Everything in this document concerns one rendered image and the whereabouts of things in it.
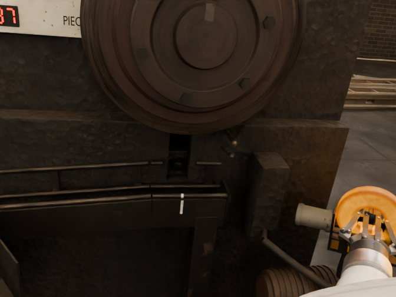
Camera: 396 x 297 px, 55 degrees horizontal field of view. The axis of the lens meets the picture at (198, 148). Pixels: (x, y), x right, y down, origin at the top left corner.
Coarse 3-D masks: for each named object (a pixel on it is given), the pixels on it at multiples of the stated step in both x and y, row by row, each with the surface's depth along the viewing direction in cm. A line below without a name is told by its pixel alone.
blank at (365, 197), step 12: (348, 192) 94; (360, 192) 90; (372, 192) 89; (384, 192) 89; (348, 204) 92; (360, 204) 91; (372, 204) 90; (384, 204) 89; (336, 216) 95; (348, 216) 94; (384, 216) 90; (360, 228) 94
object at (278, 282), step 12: (264, 276) 99; (276, 276) 97; (288, 276) 98; (300, 276) 98; (324, 276) 99; (336, 276) 100; (264, 288) 99; (276, 288) 95; (288, 288) 96; (300, 288) 96; (312, 288) 97
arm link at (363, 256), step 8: (352, 256) 73; (360, 256) 72; (368, 256) 71; (376, 256) 71; (384, 256) 72; (344, 264) 74; (352, 264) 71; (360, 264) 70; (368, 264) 69; (376, 264) 69; (384, 264) 70; (384, 272) 68
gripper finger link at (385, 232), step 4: (384, 220) 87; (384, 224) 86; (388, 224) 86; (388, 228) 85; (384, 232) 86; (388, 232) 83; (392, 232) 83; (384, 236) 85; (388, 236) 83; (392, 236) 82; (388, 240) 82; (392, 240) 81; (388, 244) 82
